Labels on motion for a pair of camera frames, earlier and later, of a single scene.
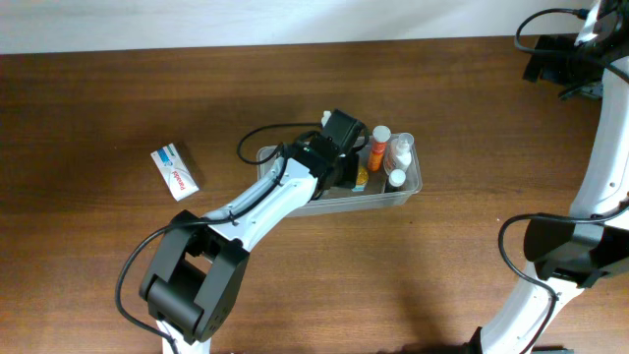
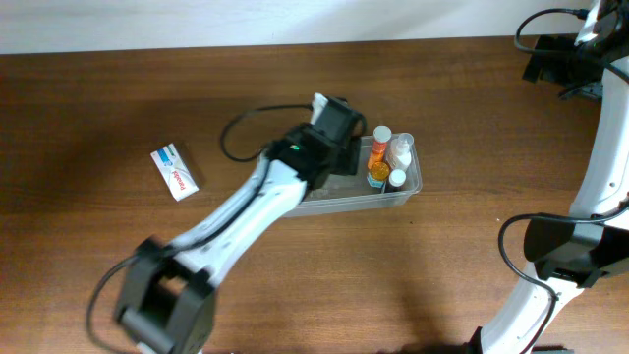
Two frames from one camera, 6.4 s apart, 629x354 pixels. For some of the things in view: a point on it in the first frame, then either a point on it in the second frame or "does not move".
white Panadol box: x=176 y=173 does not move
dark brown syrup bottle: x=396 y=181 does not move
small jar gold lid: x=363 y=176 → x=379 y=172
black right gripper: x=552 y=72 does not move
